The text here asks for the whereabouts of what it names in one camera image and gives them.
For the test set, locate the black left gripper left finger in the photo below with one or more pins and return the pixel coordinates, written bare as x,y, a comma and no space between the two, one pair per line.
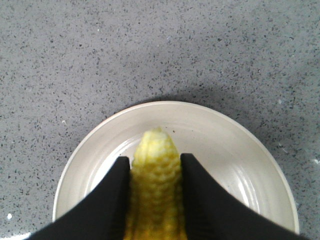
100,215

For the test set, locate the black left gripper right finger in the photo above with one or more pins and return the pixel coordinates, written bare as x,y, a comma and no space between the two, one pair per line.
211,213

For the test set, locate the yellow corn cob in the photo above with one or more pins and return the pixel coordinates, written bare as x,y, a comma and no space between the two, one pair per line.
155,210

